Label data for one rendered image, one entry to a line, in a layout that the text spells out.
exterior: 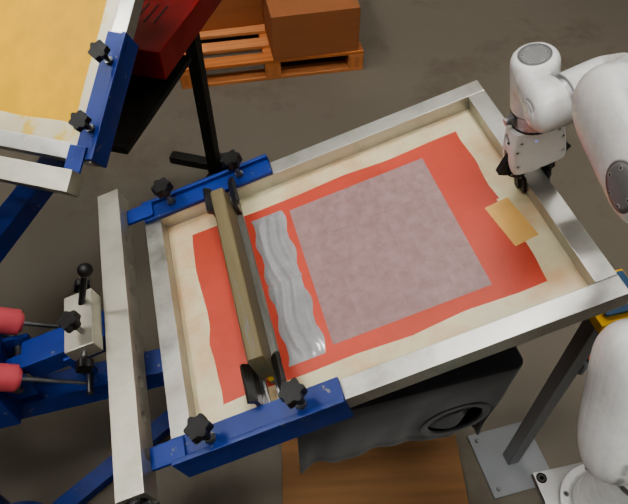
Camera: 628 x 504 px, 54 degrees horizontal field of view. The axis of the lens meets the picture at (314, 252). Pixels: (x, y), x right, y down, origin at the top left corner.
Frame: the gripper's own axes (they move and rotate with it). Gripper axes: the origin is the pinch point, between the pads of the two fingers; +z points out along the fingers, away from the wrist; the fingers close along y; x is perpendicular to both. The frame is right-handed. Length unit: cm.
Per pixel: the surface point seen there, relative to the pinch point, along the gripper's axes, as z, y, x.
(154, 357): 12, -84, 1
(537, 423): 95, -4, -14
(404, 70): 139, 29, 209
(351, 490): 111, -65, -9
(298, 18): 89, -18, 219
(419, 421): 40, -36, -22
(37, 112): -16, -93, 58
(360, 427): 30, -48, -22
